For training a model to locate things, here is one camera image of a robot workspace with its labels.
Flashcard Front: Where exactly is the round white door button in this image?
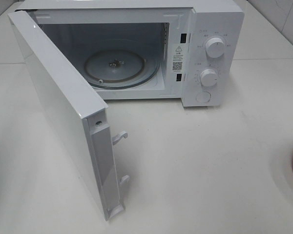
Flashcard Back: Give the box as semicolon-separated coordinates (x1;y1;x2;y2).
196;92;211;103

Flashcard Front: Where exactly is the white microwave door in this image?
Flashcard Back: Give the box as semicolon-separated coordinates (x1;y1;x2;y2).
8;11;129;220

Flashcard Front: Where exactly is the white timer knob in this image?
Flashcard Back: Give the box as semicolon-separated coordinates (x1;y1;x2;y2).
200;69;218;87

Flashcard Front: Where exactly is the white power knob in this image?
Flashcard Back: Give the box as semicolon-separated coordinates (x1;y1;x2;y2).
205;36;226;59

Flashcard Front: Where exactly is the glass microwave turntable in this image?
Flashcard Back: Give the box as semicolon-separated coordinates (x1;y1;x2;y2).
84;49;160;90

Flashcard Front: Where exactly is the white warning label sticker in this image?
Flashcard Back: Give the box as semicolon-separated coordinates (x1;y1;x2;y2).
170;43;187;72

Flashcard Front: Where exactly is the white microwave oven body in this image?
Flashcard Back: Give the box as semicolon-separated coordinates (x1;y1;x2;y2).
14;0;244;107

